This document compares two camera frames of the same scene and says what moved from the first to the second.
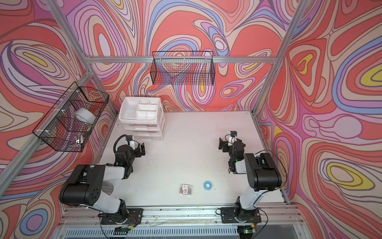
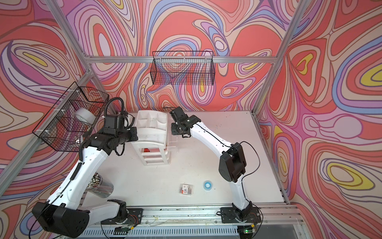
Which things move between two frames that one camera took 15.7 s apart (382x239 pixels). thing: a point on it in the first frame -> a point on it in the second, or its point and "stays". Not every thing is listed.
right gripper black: (225, 144) -> (173, 129)
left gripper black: (138, 154) -> (134, 131)
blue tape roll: (208, 185) stays
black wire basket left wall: (68, 126) stays
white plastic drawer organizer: (143, 117) -> (152, 127)
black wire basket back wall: (185, 67) stays
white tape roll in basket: (85, 115) stays
